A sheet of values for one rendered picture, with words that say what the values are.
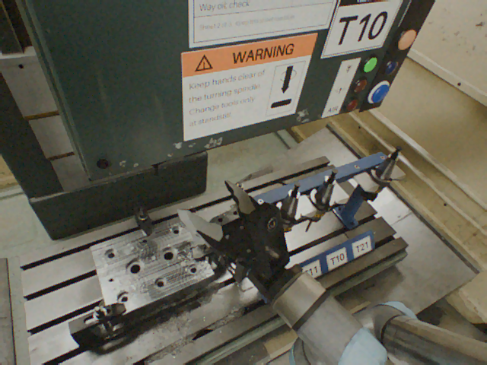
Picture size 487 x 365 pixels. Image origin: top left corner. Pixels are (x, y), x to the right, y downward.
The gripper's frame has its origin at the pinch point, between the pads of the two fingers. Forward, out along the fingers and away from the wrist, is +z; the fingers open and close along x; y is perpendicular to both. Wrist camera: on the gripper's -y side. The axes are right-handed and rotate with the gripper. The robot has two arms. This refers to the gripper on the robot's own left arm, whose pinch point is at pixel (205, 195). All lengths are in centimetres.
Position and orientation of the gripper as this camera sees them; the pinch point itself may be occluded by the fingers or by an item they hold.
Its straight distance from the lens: 56.7
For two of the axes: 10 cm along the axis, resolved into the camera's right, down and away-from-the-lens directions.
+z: -6.7, -6.2, 4.0
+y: -1.3, 6.4, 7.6
